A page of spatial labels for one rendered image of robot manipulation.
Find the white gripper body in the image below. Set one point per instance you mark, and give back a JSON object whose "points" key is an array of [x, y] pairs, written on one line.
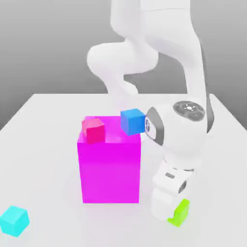
{"points": [[161, 202]]}

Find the small green cube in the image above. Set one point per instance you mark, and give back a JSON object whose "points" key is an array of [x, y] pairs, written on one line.
{"points": [[181, 212]]}

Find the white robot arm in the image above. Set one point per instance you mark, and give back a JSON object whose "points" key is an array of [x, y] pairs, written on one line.
{"points": [[173, 63]]}

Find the small blue cube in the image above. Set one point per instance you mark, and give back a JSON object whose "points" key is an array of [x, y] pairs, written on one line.
{"points": [[133, 122]]}

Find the small red cube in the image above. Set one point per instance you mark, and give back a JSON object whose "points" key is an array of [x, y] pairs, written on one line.
{"points": [[94, 131]]}

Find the small cyan cube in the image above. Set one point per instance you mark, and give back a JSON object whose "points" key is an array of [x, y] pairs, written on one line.
{"points": [[14, 221]]}

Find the large magenta box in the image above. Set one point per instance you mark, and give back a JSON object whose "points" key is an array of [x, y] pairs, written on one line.
{"points": [[110, 169]]}

